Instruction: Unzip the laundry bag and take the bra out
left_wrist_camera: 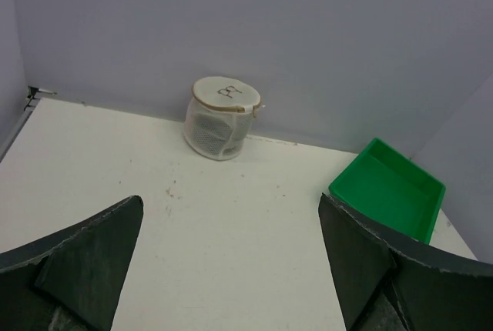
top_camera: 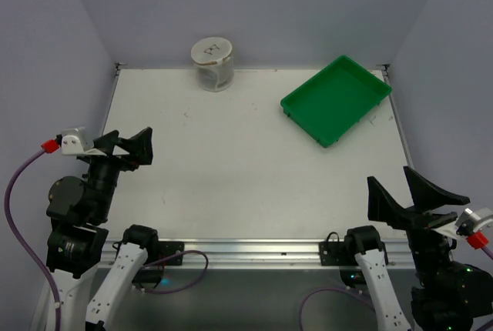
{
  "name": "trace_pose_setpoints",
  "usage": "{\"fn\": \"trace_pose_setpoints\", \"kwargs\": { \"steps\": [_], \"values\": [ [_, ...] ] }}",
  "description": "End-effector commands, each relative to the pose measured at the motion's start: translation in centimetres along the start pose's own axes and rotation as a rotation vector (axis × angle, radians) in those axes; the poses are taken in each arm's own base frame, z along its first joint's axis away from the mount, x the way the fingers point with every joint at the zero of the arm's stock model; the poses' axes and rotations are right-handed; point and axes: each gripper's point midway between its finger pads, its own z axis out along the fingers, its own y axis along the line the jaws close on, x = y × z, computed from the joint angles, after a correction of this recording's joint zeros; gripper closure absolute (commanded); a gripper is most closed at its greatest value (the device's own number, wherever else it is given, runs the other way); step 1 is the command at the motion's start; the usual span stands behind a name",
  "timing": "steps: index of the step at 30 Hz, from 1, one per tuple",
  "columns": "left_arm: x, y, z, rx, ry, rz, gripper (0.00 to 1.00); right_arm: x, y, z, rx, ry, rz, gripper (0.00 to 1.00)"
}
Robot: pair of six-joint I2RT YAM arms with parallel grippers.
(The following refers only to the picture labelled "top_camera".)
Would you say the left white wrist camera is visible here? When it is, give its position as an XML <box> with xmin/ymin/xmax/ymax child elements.
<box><xmin>61</xmin><ymin>126</ymin><xmax>105</xmax><ymax>156</ymax></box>

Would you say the aluminium front rail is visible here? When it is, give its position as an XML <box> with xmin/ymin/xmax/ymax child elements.
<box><xmin>99</xmin><ymin>239</ymin><xmax>414</xmax><ymax>270</ymax></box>

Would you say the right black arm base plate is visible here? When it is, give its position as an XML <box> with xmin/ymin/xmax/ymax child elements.
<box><xmin>318</xmin><ymin>231</ymin><xmax>346</xmax><ymax>266</ymax></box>

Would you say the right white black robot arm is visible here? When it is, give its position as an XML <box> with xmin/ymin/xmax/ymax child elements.
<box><xmin>344</xmin><ymin>166</ymin><xmax>492</xmax><ymax>330</ymax></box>

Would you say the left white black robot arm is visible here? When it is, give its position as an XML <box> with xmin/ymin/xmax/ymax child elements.
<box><xmin>46</xmin><ymin>127</ymin><xmax>159</xmax><ymax>330</ymax></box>

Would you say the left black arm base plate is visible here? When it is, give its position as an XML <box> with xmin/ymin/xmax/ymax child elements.
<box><xmin>146</xmin><ymin>241</ymin><xmax>185</xmax><ymax>265</ymax></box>

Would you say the green plastic tray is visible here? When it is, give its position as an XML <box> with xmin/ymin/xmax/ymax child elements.
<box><xmin>280</xmin><ymin>55</ymin><xmax>391</xmax><ymax>148</ymax></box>

